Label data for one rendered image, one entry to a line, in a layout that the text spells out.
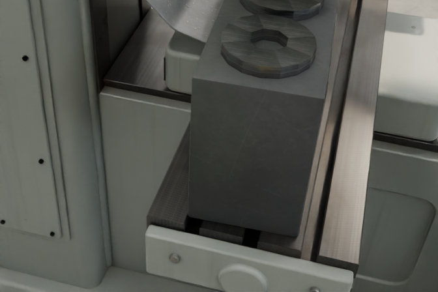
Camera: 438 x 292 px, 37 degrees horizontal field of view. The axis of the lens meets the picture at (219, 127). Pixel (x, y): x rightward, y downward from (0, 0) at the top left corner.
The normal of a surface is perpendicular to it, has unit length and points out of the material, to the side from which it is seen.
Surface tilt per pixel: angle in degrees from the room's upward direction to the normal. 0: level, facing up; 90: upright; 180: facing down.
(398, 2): 0
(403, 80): 0
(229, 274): 90
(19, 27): 88
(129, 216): 90
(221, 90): 90
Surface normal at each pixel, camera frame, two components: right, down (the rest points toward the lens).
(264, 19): 0.05, -0.76
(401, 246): -0.25, 0.62
